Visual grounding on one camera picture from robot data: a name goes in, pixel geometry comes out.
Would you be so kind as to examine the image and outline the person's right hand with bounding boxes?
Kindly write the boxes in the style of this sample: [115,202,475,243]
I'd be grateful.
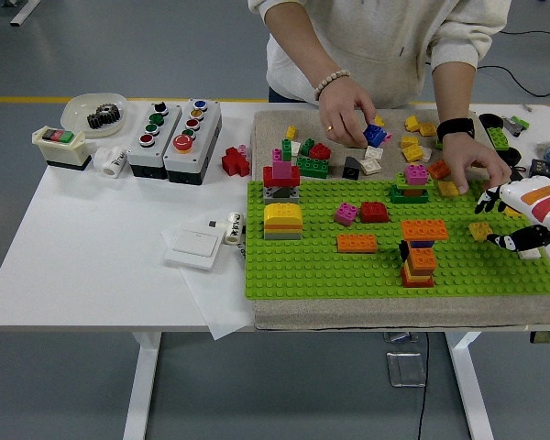
[317,75,378,149]

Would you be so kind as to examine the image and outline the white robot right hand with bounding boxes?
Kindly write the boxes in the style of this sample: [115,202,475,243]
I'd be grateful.
[474,179,550,253]

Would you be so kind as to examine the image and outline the person's left hand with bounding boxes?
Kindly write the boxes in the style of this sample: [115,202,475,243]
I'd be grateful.
[441,135,513,194]

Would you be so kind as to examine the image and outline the blue square brick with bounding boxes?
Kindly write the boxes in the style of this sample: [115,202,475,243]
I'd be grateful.
[363,123,389,148]

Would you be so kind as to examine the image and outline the green toy baseplate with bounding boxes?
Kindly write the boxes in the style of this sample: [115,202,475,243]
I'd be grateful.
[245,178,550,302]

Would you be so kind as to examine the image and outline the black wristwatch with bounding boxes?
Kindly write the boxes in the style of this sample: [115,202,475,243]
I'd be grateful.
[436,117,477,142]

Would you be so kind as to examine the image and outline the black printed device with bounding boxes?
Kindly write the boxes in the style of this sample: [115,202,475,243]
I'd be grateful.
[529,159,550,184]

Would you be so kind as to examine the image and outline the orange long brick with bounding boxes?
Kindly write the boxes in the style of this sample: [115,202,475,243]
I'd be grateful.
[426,159,451,180]
[401,218,449,242]
[336,233,379,255]

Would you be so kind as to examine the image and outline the lime green brick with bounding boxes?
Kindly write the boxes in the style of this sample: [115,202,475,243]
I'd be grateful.
[486,126,512,150]

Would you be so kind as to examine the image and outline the magenta square brick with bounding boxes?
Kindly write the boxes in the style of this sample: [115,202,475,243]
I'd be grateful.
[403,163,430,187]
[334,201,360,227]

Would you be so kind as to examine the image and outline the grey and green clip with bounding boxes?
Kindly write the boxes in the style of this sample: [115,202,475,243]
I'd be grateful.
[503,115,532,138]

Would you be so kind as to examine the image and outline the wide red brick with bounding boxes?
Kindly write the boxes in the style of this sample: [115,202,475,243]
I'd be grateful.
[262,165,302,188]

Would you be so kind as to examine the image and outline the dark green long brick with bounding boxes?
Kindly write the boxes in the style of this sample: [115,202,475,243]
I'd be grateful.
[389,185,431,205]

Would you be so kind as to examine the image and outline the person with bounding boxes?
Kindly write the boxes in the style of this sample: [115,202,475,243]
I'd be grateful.
[247,0,513,194]

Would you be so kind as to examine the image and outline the tall pink brick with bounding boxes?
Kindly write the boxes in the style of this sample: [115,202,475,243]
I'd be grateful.
[272,148,292,181]

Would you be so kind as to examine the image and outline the red sloped brick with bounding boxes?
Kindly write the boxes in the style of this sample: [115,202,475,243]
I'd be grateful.
[359,201,391,225]

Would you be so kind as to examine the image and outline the orange square brick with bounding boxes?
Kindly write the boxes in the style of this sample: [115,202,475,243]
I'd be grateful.
[407,247,438,270]

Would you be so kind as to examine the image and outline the grey arch brick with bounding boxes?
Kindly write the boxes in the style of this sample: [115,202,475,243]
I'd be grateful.
[263,185,301,206]

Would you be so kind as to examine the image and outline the yellow rounded brick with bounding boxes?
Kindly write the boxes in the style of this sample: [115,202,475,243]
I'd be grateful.
[262,202,303,226]

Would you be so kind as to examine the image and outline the red cross-shaped brick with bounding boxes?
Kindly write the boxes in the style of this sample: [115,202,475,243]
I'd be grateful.
[221,146,252,178]

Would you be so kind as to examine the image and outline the red base brick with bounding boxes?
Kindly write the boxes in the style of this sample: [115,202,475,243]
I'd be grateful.
[401,273,435,289]

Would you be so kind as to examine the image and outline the grey base brick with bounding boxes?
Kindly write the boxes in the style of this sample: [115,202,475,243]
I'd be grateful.
[263,227,303,241]

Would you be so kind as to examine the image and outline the white labelled tube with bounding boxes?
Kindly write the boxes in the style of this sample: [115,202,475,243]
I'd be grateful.
[224,212,245,246]

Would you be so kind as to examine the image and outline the grey emergency-stop control box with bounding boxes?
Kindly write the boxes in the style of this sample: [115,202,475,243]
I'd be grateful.
[163,98,224,186]

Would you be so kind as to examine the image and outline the white table leg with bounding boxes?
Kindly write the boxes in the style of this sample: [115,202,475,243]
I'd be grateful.
[122,332,162,440]
[444,330,494,440]

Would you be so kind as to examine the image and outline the grey four-button control box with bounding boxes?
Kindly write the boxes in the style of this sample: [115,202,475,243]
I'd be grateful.
[126,101,183,180]

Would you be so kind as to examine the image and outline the metal floor socket plate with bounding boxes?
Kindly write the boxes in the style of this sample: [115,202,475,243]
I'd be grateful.
[386,351,427,389]

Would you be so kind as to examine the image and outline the white paper sheet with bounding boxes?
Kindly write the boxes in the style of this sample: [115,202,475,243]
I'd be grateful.
[160,219,258,341]

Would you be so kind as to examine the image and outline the white pipe tee fitting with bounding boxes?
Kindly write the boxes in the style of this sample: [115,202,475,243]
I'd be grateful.
[93,145,128,178]

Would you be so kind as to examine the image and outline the black metal gear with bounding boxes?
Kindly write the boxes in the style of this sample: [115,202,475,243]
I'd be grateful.
[86,103,123,130]

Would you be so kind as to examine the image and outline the white plastic dish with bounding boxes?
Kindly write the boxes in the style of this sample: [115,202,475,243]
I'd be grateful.
[60,93,129,138]

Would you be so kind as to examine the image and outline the white desk foot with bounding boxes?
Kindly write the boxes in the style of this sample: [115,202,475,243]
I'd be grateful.
[2,0,42,27]

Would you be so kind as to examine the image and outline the bead bracelet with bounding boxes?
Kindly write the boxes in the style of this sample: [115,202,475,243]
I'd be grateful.
[313,69,352,102]

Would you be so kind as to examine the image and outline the black looped floor cable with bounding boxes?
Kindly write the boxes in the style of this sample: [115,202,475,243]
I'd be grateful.
[476,59,550,98]

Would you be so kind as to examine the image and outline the black hanging cable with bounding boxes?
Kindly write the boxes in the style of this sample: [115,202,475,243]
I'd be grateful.
[414,330,431,440]

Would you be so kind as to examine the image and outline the white wall switch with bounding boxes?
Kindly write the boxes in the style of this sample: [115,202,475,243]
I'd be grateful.
[164,227,225,270]

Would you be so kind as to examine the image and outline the cream red-green switch box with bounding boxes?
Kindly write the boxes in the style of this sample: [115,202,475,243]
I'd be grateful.
[31,126,97,172]

